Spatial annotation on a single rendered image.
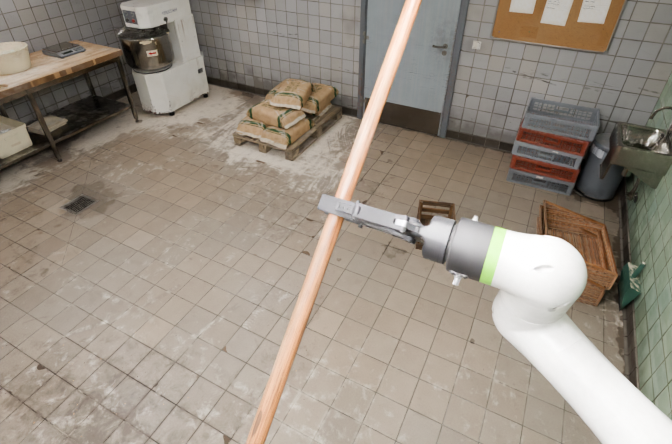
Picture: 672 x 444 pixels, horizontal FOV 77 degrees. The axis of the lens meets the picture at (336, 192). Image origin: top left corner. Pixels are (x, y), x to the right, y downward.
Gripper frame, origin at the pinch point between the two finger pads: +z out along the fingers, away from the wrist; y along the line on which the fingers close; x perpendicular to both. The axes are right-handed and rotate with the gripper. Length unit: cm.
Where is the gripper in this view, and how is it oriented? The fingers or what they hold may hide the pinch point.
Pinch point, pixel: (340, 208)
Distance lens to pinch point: 76.6
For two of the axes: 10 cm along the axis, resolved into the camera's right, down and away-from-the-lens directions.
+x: 3.3, -9.3, 1.5
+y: 3.1, 2.5, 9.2
